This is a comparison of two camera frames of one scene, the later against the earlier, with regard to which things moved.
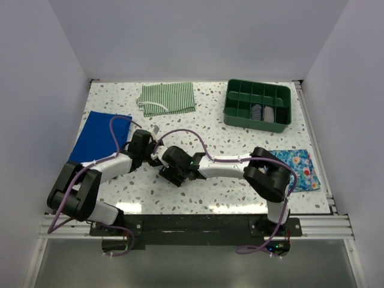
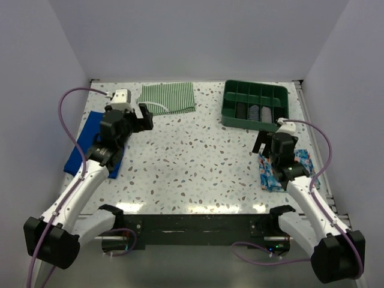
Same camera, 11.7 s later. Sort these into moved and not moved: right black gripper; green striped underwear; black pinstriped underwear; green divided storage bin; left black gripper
Moved: black pinstriped underwear; right black gripper; left black gripper
Not moved: green striped underwear; green divided storage bin
